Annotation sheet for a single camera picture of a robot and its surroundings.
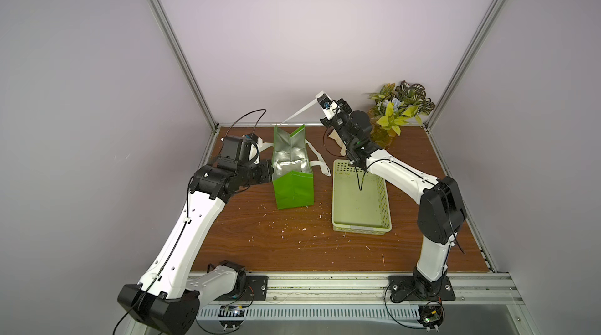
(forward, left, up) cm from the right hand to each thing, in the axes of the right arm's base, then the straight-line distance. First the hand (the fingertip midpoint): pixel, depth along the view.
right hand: (329, 89), depth 75 cm
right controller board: (-57, -31, -43) cm, 77 cm away
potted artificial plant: (+10, -27, -15) cm, 33 cm away
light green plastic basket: (-18, -14, -42) cm, 48 cm away
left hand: (-22, +17, -13) cm, 31 cm away
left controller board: (-57, +31, -42) cm, 77 cm away
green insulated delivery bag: (-21, +12, -18) cm, 30 cm away
